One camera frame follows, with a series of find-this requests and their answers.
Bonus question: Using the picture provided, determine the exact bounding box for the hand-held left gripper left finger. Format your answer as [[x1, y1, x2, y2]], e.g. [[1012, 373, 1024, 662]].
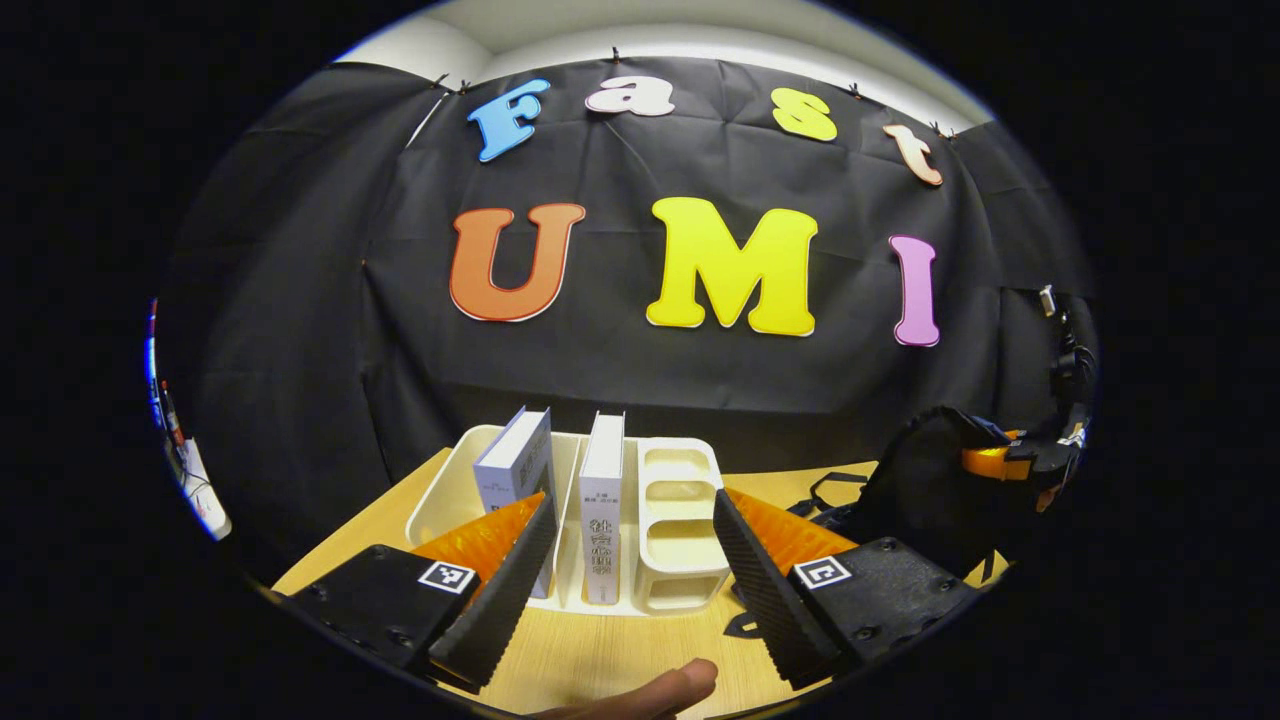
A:
[[286, 490, 559, 691]]

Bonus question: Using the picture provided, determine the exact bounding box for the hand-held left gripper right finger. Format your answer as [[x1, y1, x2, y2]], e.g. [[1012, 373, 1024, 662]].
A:
[[712, 488, 986, 692]]

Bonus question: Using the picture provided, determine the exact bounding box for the blue schoolbag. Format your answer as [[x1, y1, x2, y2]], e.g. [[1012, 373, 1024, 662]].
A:
[[788, 405, 1013, 591]]

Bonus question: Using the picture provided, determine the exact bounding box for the white plastic bookshelf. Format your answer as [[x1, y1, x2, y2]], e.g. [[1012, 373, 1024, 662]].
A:
[[405, 425, 731, 616]]

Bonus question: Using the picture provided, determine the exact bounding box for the white cover book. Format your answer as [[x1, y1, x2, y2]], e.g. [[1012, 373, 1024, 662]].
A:
[[578, 410, 627, 606]]

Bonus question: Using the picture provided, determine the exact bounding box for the grey-blue cover book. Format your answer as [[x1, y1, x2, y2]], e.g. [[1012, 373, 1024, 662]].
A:
[[473, 405, 556, 599]]

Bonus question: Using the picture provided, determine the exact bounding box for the white device with cables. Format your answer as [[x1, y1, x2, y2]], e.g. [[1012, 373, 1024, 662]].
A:
[[150, 380, 233, 542]]

